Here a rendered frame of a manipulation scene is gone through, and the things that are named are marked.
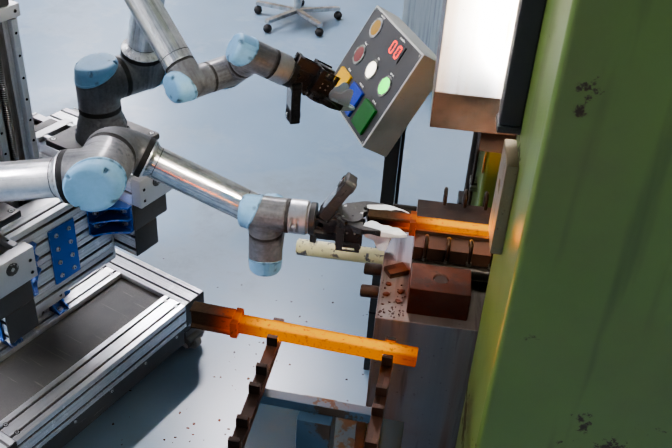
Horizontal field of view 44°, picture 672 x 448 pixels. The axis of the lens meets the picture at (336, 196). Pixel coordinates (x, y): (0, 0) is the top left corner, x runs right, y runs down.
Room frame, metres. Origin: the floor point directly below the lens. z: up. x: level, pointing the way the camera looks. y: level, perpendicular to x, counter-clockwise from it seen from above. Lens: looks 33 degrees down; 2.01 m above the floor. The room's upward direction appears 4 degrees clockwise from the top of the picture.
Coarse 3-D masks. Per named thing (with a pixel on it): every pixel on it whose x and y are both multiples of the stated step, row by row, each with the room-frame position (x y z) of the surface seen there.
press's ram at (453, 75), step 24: (456, 0) 1.33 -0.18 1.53; (480, 0) 1.33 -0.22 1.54; (504, 0) 1.33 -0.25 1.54; (456, 24) 1.33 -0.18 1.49; (480, 24) 1.33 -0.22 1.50; (504, 24) 1.33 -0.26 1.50; (456, 48) 1.33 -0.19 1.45; (480, 48) 1.33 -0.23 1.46; (504, 48) 1.33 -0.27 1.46; (456, 72) 1.33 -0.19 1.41; (480, 72) 1.33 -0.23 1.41; (504, 72) 1.32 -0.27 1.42; (480, 96) 1.33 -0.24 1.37
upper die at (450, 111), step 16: (432, 96) 1.46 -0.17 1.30; (448, 96) 1.38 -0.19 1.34; (464, 96) 1.38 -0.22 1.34; (432, 112) 1.39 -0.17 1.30; (448, 112) 1.38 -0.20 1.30; (464, 112) 1.38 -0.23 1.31; (480, 112) 1.38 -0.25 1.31; (496, 112) 1.37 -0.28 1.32; (448, 128) 1.38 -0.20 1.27; (464, 128) 1.38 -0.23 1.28; (480, 128) 1.38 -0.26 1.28
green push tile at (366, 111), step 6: (366, 102) 1.94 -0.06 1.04; (360, 108) 1.94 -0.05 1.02; (366, 108) 1.92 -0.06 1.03; (372, 108) 1.90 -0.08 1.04; (360, 114) 1.92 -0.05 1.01; (366, 114) 1.90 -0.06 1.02; (372, 114) 1.88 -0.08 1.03; (354, 120) 1.93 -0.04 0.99; (360, 120) 1.91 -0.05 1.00; (366, 120) 1.89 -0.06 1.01; (354, 126) 1.91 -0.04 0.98; (360, 126) 1.89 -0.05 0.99; (366, 126) 1.88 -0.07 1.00; (360, 132) 1.87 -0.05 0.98
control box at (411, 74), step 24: (384, 24) 2.11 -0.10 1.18; (384, 48) 2.04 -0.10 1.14; (408, 48) 1.95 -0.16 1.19; (336, 72) 2.16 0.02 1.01; (360, 72) 2.06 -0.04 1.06; (384, 72) 1.97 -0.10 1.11; (408, 72) 1.89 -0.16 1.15; (432, 72) 1.90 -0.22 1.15; (384, 96) 1.90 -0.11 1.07; (408, 96) 1.88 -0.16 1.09; (384, 120) 1.86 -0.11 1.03; (408, 120) 1.88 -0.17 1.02; (384, 144) 1.86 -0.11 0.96
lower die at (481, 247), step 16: (432, 208) 1.53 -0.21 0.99; (448, 208) 1.55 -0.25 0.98; (464, 208) 1.56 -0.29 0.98; (480, 208) 1.56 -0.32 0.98; (416, 240) 1.41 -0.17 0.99; (432, 240) 1.41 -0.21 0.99; (464, 240) 1.42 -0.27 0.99; (480, 240) 1.42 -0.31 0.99; (416, 256) 1.39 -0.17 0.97; (432, 256) 1.38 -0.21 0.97; (464, 256) 1.38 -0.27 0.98; (480, 256) 1.37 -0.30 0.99
